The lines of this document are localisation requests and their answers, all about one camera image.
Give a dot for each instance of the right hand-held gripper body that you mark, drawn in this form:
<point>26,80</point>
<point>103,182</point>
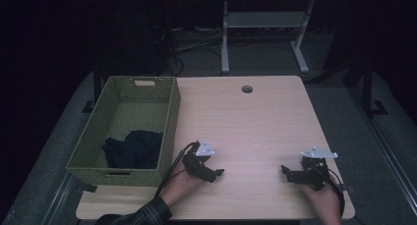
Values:
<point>313,172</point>

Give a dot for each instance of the person's right hand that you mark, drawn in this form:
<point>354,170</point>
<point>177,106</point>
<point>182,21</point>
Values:
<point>323,202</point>

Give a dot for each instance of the black stand leg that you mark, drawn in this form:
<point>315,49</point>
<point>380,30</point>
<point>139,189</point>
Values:
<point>96,87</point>
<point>369,87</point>

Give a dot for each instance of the metal floor rail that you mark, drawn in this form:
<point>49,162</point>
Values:
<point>57,198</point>
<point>387,153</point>

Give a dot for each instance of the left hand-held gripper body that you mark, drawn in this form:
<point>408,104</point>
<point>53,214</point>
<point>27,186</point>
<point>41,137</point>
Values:
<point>196,162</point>

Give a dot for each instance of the white metal desk frame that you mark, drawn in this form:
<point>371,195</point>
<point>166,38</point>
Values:
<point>262,19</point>

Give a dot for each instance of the person's left hand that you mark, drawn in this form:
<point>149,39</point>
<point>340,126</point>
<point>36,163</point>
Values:
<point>182,184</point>

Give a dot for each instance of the green woven basket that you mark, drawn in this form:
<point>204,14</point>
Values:
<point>98,133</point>

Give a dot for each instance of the dark cloth garment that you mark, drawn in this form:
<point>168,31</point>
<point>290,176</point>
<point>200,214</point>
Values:
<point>137,149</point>

